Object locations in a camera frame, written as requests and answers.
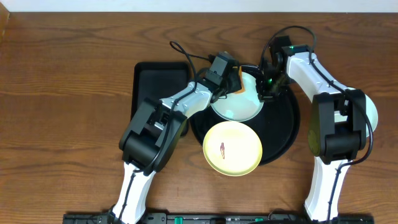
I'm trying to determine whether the orange green sponge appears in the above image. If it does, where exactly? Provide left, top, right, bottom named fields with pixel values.
left=233, top=66, right=245, bottom=94

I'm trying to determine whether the light green plate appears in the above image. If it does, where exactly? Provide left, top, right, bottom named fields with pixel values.
left=211, top=72, right=264, bottom=122
left=334, top=86, right=379, bottom=138

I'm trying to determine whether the yellow plate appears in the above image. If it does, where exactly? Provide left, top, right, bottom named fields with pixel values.
left=203, top=121, right=262, bottom=177

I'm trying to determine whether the light green plate top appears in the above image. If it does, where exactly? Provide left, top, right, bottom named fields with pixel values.
left=334, top=86, right=379, bottom=138

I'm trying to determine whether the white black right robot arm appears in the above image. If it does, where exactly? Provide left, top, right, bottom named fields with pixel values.
left=257, top=44, right=373, bottom=223

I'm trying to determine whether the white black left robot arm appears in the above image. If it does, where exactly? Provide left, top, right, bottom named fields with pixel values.
left=107, top=67, right=243, bottom=223

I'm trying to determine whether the round black tray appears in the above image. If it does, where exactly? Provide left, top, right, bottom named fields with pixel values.
left=190, top=65, right=300, bottom=165

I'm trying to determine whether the rectangular black tray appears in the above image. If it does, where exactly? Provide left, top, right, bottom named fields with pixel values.
left=130, top=61, right=190, bottom=138

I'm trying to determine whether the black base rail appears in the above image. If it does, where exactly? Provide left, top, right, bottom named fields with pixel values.
left=62, top=211, right=376, bottom=224

